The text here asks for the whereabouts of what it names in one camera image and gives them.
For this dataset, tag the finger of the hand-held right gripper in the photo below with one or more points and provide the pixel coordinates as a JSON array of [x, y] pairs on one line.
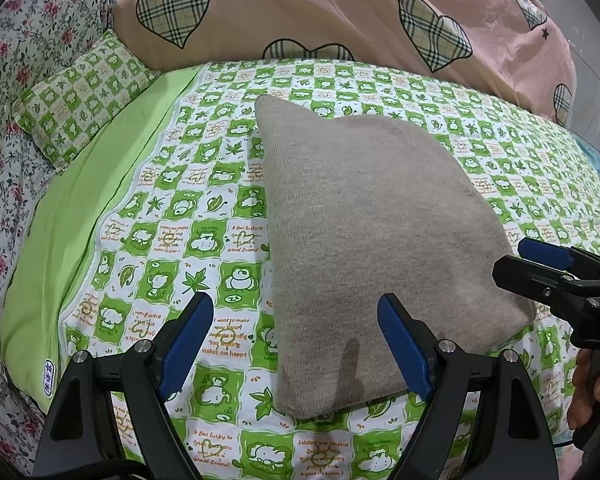
[[525, 275], [545, 251]]

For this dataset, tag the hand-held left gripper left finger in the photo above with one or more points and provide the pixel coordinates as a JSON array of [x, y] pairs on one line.
[[187, 345]]

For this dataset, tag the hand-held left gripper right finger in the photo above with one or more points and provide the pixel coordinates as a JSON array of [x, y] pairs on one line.
[[405, 350]]

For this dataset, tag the beige knit garment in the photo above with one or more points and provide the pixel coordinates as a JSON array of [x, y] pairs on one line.
[[360, 220]]

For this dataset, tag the person's right hand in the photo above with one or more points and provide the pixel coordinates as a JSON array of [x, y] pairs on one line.
[[582, 385]]

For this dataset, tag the light blue cloth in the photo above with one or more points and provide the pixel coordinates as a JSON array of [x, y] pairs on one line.
[[592, 160]]

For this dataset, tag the green checked cartoon bed sheet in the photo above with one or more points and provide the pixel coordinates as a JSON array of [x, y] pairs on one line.
[[180, 210]]

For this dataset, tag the floral print bed cover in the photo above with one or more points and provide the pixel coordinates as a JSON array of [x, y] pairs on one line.
[[5, 160]]

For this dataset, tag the green checked cartoon pillow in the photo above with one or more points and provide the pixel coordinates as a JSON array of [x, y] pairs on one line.
[[80, 95]]

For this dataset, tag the pink quilt with plaid hearts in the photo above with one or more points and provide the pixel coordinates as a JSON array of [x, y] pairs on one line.
[[305, 0]]

